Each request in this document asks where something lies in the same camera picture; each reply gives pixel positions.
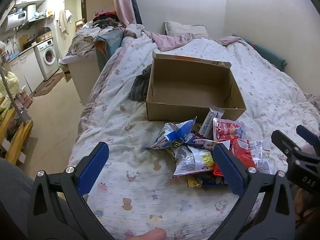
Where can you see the patterned floor rug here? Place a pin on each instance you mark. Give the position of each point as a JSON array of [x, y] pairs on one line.
[[48, 83]]

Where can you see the white kitchen cabinets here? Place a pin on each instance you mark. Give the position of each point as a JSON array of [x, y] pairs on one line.
[[25, 67]]

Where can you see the person's left hand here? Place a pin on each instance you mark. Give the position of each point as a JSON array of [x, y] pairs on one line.
[[152, 235]]

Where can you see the small brown carton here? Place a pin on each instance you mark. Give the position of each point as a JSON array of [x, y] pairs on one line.
[[43, 37]]

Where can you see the cardboard box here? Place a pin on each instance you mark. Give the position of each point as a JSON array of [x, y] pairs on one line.
[[190, 80]]

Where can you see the grey patterned pillow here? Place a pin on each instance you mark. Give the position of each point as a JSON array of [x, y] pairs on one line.
[[186, 28]]

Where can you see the dark clothes pile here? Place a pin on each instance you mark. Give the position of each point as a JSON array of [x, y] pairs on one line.
[[105, 20]]

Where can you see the teal orange cushion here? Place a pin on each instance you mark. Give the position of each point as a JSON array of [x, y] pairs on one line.
[[107, 47]]

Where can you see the blue white snack packet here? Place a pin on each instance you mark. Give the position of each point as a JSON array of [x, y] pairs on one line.
[[175, 136]]

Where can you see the white snack packet red end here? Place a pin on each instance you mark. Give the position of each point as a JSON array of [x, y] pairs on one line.
[[208, 121]]

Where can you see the hanging white towel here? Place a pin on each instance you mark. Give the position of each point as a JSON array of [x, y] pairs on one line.
[[63, 21]]

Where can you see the white cylinder tank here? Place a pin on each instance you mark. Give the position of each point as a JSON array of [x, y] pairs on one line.
[[31, 11]]

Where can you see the yellow wooden rack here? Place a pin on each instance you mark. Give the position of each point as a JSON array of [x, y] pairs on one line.
[[15, 135]]

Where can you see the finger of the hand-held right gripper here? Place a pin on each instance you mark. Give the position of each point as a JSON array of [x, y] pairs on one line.
[[307, 133], [283, 141]]

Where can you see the white storage cabinet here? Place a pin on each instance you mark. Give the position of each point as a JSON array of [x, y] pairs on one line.
[[75, 75]]

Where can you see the pink blanket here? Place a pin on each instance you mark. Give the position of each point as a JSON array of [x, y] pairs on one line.
[[170, 40]]

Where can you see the red white cartoon snack packet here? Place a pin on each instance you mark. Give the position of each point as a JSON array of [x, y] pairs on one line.
[[228, 130]]

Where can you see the white water heater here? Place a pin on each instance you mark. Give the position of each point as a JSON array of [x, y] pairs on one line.
[[16, 21]]

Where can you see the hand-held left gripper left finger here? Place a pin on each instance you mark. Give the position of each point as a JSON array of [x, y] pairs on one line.
[[93, 167]]

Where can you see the person's right hand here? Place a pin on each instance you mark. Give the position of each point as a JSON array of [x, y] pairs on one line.
[[303, 205]]

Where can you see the grey striped cloth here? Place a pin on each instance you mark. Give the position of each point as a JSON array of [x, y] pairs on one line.
[[141, 85]]

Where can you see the plain red snack packet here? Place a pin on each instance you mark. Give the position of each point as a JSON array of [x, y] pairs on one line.
[[241, 152]]

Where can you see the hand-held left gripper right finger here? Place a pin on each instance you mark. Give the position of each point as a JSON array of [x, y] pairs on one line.
[[228, 170]]

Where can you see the white washing machine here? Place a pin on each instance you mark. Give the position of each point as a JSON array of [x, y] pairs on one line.
[[48, 55]]

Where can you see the metal pole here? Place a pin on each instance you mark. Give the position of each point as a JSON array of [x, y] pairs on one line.
[[12, 97]]

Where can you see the crumpled white sheets pile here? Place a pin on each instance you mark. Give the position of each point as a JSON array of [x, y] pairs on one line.
[[85, 40]]

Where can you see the black vertical post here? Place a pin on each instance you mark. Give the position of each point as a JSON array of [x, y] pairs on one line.
[[135, 2]]

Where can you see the teal bed bolster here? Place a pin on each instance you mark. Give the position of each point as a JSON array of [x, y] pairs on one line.
[[267, 52]]

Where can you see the small pink white snack packet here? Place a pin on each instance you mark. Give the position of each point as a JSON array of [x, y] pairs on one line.
[[208, 143]]

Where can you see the pale yellow duvet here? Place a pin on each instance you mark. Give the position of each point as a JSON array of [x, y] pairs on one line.
[[8, 87]]

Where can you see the pink curtain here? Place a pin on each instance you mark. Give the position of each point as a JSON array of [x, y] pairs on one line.
[[122, 2]]

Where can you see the person's grey trouser leg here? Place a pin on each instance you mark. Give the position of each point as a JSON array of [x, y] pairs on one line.
[[12, 192]]

